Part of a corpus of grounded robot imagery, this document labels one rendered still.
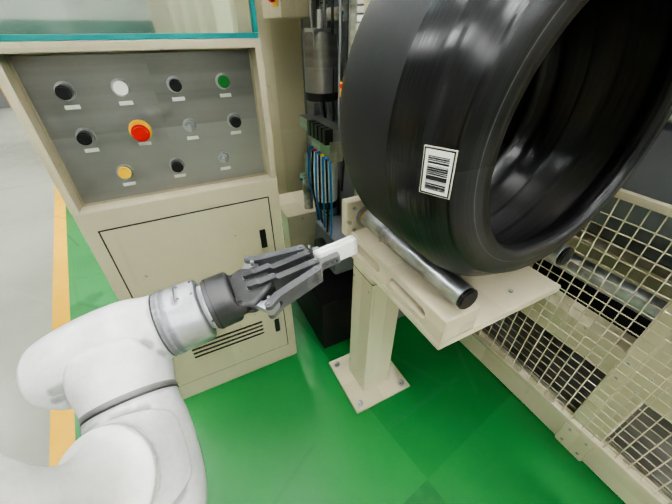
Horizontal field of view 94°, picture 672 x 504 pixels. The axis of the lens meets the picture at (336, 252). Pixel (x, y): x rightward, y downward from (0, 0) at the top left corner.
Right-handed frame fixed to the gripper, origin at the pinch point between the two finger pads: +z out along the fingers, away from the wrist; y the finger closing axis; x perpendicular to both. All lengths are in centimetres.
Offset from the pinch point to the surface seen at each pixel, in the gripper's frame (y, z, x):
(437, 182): -10.0, 10.4, -12.5
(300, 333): 69, 0, 101
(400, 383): 22, 29, 104
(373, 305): 26, 21, 51
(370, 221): 18.8, 17.5, 11.6
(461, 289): -9.6, 18.4, 11.0
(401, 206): -4.7, 9.1, -7.1
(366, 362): 26, 16, 82
